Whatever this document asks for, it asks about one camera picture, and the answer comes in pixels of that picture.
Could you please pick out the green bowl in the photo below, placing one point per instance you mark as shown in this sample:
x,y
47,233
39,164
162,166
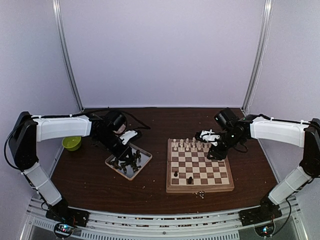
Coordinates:
x,y
72,143

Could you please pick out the aluminium frame post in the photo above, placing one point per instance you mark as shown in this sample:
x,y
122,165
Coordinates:
x,y
65,53
260,50

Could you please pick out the metal tray wooden rim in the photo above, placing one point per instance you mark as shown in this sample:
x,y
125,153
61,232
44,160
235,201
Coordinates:
x,y
130,169

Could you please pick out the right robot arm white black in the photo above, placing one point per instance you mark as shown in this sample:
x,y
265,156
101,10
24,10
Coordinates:
x,y
260,163

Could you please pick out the right aluminium frame post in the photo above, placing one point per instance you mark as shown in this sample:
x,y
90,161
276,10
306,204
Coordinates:
x,y
260,50

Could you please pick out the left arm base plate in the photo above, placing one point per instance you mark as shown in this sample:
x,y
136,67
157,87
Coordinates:
x,y
74,217

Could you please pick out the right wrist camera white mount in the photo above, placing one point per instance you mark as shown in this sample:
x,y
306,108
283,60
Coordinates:
x,y
207,136

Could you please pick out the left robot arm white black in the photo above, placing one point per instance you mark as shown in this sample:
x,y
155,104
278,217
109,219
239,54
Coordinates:
x,y
109,130

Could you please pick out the wooden chess board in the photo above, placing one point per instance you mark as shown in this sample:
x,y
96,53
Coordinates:
x,y
189,159

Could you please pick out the aluminium front rail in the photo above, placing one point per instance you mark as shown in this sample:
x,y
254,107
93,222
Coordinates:
x,y
219,225

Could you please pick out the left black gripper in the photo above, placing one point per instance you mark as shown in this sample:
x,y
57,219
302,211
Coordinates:
x,y
121,154

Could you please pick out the left aluminium frame post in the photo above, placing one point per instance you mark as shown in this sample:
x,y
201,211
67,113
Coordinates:
x,y
65,53

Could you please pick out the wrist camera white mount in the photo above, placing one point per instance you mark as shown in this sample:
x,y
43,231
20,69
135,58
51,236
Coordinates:
x,y
129,135
207,136

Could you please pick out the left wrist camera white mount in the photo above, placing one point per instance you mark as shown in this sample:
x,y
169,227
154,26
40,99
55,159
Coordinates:
x,y
129,135

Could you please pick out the red patterned bowl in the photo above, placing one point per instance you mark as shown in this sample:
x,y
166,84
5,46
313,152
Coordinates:
x,y
121,130

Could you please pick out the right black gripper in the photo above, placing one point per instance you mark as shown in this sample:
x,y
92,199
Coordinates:
x,y
218,155

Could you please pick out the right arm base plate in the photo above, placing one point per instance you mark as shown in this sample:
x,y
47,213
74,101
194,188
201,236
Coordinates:
x,y
255,216

